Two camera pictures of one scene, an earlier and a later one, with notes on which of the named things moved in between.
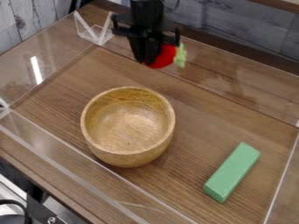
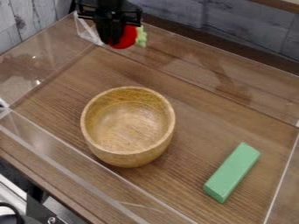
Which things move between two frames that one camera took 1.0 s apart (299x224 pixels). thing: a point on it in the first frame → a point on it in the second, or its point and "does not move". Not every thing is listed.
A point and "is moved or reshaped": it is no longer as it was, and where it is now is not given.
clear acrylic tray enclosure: (135, 144) does not move
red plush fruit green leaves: (170, 54) is moved or reshaped
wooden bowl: (127, 124) does not move
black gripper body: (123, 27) → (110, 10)
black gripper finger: (139, 44) → (104, 25)
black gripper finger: (151, 46) → (111, 30)
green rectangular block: (234, 170) does not move
